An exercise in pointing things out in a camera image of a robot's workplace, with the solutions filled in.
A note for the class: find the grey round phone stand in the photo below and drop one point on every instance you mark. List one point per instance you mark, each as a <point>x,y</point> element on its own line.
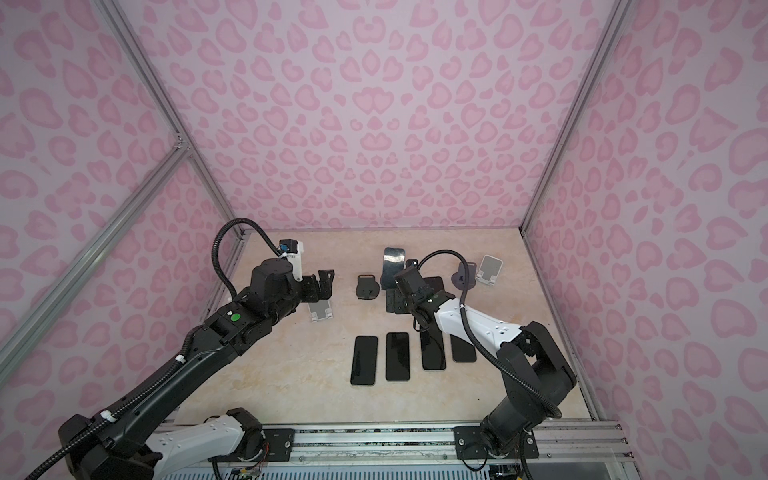
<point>465,276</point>

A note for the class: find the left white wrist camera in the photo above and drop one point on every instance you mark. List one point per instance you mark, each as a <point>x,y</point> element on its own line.
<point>292,250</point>

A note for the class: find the silver stand near left arm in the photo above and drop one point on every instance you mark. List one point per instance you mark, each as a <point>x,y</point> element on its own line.
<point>320,311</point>

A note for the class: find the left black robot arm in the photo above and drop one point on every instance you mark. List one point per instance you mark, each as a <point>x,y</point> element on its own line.
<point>120,441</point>

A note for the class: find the black round phone stand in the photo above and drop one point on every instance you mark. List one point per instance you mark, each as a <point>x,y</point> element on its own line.
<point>367,287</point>

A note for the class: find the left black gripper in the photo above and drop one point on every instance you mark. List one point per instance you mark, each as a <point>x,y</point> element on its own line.
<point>315,293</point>

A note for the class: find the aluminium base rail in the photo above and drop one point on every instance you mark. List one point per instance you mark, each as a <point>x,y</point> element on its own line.
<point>556,449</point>

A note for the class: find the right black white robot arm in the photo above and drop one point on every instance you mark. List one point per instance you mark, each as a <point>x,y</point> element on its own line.
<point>537,378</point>

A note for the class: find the white folding phone stand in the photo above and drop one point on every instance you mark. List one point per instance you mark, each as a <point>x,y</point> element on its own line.
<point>489,270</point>

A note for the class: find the black phone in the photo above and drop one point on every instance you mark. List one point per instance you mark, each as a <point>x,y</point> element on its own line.
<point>393,262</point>
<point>432,350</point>
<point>436,283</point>
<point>364,361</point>
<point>462,351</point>

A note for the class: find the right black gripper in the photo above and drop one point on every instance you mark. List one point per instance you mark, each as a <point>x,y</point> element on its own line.
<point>397,303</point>

